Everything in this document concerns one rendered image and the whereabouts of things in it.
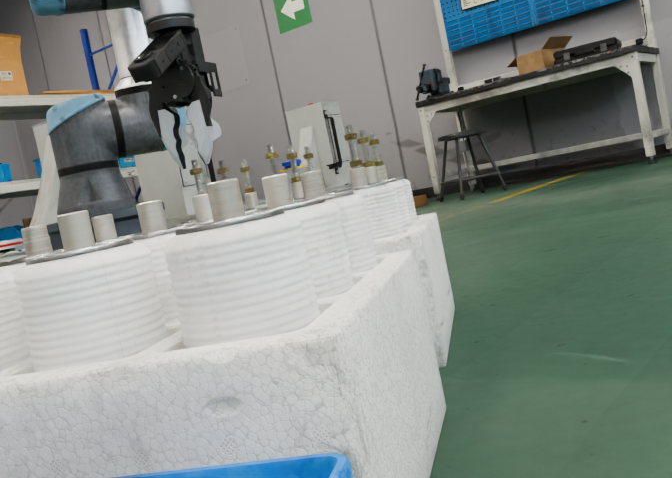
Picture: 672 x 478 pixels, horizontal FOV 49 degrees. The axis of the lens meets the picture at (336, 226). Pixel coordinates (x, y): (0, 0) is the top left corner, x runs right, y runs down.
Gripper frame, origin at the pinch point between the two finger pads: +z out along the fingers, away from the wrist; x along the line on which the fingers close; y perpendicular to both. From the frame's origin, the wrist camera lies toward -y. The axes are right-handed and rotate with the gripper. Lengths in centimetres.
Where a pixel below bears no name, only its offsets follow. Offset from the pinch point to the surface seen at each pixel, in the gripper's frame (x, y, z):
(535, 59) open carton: -24, 462, -52
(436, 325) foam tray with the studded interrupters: -32.0, -2.3, 28.6
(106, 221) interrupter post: -6.1, -30.6, 7.1
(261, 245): -35, -54, 11
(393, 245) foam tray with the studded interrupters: -28.5, -2.9, 17.3
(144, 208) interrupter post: -18.4, -41.5, 6.8
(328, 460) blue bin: -39, -60, 23
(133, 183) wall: 456, 649, -40
